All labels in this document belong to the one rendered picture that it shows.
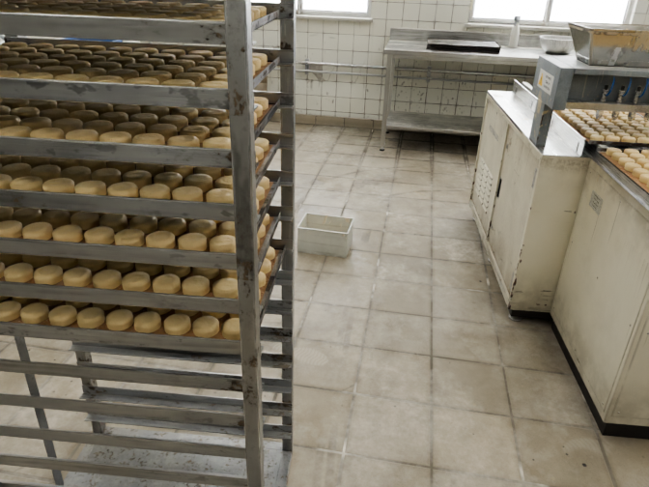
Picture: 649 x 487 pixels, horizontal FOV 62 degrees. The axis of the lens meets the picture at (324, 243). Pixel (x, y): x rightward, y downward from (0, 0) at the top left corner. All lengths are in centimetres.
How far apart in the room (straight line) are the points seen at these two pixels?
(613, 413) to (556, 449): 23
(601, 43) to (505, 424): 147
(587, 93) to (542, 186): 40
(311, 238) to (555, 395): 151
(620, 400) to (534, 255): 73
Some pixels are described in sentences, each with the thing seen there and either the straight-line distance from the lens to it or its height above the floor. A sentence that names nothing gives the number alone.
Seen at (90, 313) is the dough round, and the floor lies 88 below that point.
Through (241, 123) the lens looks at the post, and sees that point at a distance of 80.
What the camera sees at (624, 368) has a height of 33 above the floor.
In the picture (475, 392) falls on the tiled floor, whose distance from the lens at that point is 233.
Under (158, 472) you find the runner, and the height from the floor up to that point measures 52.
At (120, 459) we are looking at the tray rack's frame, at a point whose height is 15.
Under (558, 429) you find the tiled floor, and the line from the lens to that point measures 229.
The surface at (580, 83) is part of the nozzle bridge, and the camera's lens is 246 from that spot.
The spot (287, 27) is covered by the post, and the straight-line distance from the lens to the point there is 122.
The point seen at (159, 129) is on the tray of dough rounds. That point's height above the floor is 124.
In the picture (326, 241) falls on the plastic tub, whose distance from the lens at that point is 311.
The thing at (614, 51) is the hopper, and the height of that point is 124.
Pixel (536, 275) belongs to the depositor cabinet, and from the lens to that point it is 265.
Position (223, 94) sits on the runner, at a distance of 83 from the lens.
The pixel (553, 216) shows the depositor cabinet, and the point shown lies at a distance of 253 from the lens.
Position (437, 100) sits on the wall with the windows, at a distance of 567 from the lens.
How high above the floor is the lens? 150
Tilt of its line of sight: 27 degrees down
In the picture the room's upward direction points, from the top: 2 degrees clockwise
